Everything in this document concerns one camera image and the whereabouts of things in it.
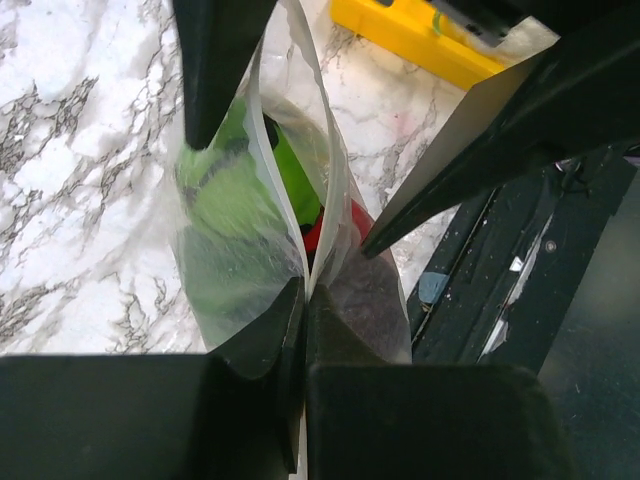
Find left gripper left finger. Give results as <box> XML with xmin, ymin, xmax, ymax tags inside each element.
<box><xmin>1</xmin><ymin>279</ymin><xmax>305</xmax><ymax>479</ymax></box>

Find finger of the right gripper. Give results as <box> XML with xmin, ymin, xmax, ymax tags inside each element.
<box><xmin>172</xmin><ymin>0</ymin><xmax>276</xmax><ymax>149</ymax></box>

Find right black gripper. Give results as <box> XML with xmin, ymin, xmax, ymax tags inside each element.
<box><xmin>362</xmin><ymin>0</ymin><xmax>639</xmax><ymax>258</ymax></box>

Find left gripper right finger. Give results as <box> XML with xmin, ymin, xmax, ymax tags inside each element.
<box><xmin>306</xmin><ymin>288</ymin><xmax>573</xmax><ymax>479</ymax></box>

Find green toy watermelon ball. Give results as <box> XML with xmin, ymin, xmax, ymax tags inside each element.
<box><xmin>175</xmin><ymin>99</ymin><xmax>304</xmax><ymax>324</ymax></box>

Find clear zip top bag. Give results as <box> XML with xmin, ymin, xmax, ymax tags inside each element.
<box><xmin>171</xmin><ymin>1</ymin><xmax>410</xmax><ymax>479</ymax></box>

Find red toy bell pepper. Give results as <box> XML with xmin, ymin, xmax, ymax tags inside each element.
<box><xmin>300</xmin><ymin>199</ymin><xmax>373</xmax><ymax>255</ymax></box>

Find yellow plastic tray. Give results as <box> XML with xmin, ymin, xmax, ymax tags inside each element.
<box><xmin>329</xmin><ymin>0</ymin><xmax>506</xmax><ymax>91</ymax></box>

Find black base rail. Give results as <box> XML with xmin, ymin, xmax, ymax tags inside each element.
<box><xmin>408</xmin><ymin>147</ymin><xmax>639</xmax><ymax>371</ymax></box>

